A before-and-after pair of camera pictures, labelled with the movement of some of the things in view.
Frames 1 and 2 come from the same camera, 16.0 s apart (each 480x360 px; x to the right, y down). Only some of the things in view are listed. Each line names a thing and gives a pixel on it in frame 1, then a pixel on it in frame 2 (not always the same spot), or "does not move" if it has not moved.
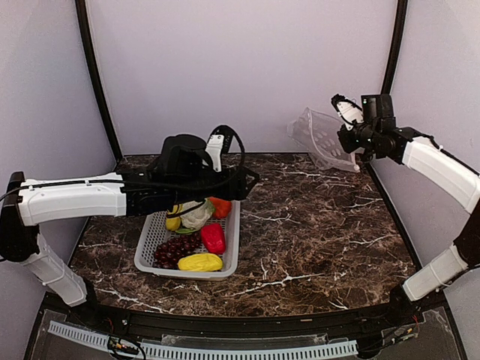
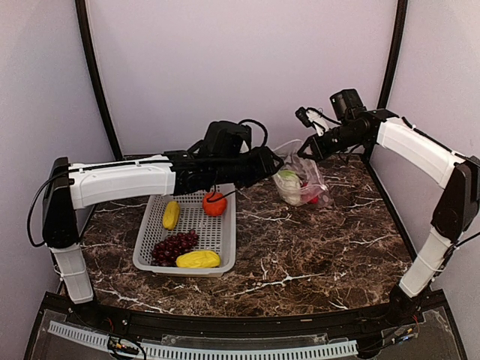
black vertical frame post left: [86, 38] does not move
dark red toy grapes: [167, 255] does not move
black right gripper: [348, 145] → [319, 151]
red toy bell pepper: [214, 238] → [310, 193]
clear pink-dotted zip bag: [319, 133] → [299, 181]
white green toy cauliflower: [193, 220] → [289, 186]
